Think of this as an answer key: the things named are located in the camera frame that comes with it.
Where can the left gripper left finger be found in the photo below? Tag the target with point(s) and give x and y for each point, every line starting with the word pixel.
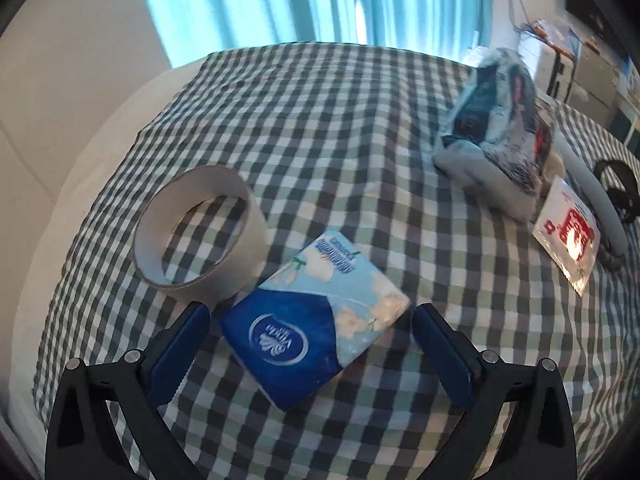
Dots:
pixel 82 442

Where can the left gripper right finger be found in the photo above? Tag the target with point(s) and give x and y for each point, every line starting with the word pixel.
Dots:
pixel 539 442

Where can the blue tissue packet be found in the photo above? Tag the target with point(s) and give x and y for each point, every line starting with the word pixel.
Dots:
pixel 302 326

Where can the white curved tube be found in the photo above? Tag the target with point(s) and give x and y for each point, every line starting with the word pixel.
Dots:
pixel 590 185

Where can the beige cloth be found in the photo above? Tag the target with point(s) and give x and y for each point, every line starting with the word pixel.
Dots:
pixel 554 167

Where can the red white sachet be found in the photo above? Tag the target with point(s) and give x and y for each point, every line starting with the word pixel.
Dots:
pixel 568 231

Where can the white tape roll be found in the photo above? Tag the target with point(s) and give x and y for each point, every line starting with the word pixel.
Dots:
pixel 202 237

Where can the black pouch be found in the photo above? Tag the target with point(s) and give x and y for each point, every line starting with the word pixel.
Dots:
pixel 626 200

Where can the checkered bed sheet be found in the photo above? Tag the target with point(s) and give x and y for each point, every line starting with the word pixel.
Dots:
pixel 337 136

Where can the grey mini fridge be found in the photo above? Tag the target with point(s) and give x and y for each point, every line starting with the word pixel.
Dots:
pixel 593 86

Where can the white suitcase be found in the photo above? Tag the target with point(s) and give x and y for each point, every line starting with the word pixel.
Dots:
pixel 551 69

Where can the teal curtain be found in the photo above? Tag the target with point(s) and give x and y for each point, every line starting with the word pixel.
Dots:
pixel 191 29

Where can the wall television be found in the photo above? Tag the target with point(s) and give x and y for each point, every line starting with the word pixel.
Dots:
pixel 588 12

